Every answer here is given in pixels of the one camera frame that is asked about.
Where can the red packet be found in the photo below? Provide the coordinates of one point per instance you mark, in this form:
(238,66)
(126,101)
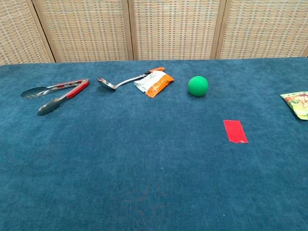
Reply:
(235,131)

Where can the orange and white sachet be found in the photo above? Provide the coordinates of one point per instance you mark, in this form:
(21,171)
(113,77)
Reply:
(156,85)

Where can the green ball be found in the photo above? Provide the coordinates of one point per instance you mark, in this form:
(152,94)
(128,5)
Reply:
(198,86)

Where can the blue table cloth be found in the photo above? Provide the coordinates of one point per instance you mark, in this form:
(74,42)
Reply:
(120,156)

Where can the steel tongs with red grips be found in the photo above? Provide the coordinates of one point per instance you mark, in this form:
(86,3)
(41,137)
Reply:
(74,92)

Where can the woven rattan folding screen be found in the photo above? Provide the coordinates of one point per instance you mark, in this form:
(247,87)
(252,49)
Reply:
(168,29)

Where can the yellow-green snack bag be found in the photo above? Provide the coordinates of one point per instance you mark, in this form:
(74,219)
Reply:
(298,103)

